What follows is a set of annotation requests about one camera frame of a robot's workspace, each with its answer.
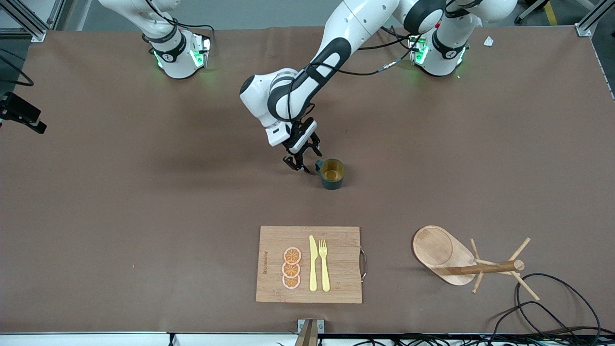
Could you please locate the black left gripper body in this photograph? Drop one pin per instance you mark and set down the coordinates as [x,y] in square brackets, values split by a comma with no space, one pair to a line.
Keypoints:
[301,153]

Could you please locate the teal ribbed mug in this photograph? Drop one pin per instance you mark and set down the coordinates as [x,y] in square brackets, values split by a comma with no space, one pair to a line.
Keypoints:
[332,179]

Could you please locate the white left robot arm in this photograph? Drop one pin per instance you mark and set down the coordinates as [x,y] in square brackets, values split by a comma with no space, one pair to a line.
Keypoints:
[355,24]

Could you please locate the wooden mug rack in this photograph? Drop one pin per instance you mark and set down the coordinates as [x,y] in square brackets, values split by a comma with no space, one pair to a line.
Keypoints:
[437,250]

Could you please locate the toy orange slice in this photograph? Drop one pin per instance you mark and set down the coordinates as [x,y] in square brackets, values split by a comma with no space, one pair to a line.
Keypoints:
[291,282]
[292,255]

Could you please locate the yellow plastic knife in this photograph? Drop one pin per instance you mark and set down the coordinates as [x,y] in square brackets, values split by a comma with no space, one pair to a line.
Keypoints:
[313,269]

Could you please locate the yellow plastic fork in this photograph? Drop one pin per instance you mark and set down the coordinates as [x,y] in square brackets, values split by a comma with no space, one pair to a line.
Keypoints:
[325,274]

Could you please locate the bamboo cutting board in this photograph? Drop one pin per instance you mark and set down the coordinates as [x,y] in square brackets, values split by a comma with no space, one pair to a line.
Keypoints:
[341,269]

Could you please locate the brown table mat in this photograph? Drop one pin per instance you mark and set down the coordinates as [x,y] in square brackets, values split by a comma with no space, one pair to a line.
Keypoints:
[144,192]

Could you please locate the white paper scrap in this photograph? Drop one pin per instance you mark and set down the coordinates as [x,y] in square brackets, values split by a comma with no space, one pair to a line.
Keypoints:
[488,41]

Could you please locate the grey chair leg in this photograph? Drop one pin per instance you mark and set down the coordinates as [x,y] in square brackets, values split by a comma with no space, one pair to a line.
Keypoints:
[521,19]

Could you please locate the aluminium frame profile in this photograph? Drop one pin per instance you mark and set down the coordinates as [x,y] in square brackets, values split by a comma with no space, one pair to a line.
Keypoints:
[584,30]
[37,35]

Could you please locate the metal bracket with post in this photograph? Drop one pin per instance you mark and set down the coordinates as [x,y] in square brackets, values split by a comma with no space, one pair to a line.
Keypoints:
[310,331]

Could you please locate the white table edge rail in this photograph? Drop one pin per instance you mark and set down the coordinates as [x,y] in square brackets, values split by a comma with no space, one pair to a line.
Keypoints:
[96,339]

